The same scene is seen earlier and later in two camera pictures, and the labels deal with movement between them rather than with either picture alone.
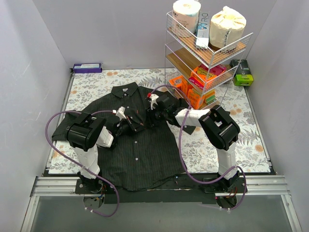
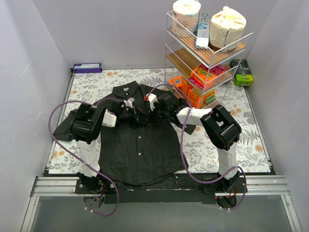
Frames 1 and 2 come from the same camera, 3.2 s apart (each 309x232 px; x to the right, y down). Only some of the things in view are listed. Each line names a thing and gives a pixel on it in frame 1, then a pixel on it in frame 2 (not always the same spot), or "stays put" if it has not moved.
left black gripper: (130, 123) -> (134, 113)
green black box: (243, 76) stays put
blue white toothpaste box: (203, 29) stays put
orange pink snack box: (203, 72) stays put
